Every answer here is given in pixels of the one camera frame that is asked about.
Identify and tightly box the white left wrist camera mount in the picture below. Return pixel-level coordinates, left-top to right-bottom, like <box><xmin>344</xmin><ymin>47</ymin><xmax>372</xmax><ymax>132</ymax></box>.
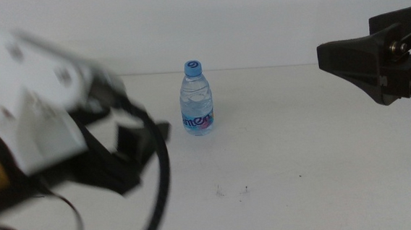
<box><xmin>0</xmin><ymin>21</ymin><xmax>132</xmax><ymax>178</ymax></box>

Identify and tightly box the thin dark cable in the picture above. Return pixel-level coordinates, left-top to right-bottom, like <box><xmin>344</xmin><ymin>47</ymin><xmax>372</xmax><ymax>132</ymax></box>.
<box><xmin>36</xmin><ymin>187</ymin><xmax>85</xmax><ymax>230</ymax></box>

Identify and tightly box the small water bottle blue cap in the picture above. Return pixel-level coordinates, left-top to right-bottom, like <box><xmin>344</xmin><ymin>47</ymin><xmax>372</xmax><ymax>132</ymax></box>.
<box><xmin>177</xmin><ymin>58</ymin><xmax>216</xmax><ymax>137</ymax></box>

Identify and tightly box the thick black camera cable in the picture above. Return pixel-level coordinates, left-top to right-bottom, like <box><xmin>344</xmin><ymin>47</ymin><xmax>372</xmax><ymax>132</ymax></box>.
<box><xmin>89</xmin><ymin>65</ymin><xmax>177</xmax><ymax>230</ymax></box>

